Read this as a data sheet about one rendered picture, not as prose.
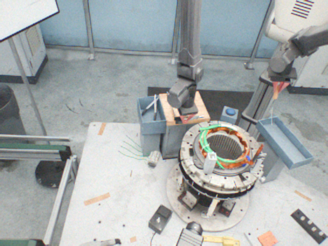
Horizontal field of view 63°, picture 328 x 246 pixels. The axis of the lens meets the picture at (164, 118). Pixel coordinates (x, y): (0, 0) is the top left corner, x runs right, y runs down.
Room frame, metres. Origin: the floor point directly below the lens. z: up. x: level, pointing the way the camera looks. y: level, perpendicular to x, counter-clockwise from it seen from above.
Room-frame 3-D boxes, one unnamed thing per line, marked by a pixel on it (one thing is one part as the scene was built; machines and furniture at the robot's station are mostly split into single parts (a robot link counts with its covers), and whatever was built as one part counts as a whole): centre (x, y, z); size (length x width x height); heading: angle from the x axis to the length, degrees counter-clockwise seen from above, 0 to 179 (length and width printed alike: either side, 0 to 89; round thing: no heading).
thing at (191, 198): (0.57, -0.15, 0.85); 0.06 x 0.04 x 0.05; 50
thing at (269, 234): (0.45, -0.48, 0.80); 0.07 x 0.05 x 0.01; 121
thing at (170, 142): (0.92, -0.08, 0.91); 0.19 x 0.19 x 0.26; 16
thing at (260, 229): (0.46, -0.46, 0.79); 0.12 x 0.09 x 0.02; 121
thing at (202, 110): (0.92, -0.08, 1.05); 0.20 x 0.19 x 0.02; 106
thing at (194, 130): (0.66, -0.24, 1.09); 0.32 x 0.32 x 0.01
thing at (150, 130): (0.88, 0.06, 0.92); 0.17 x 0.11 x 0.28; 16
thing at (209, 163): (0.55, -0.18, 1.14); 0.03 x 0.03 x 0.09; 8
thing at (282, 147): (0.79, -0.53, 0.92); 0.25 x 0.11 x 0.28; 25
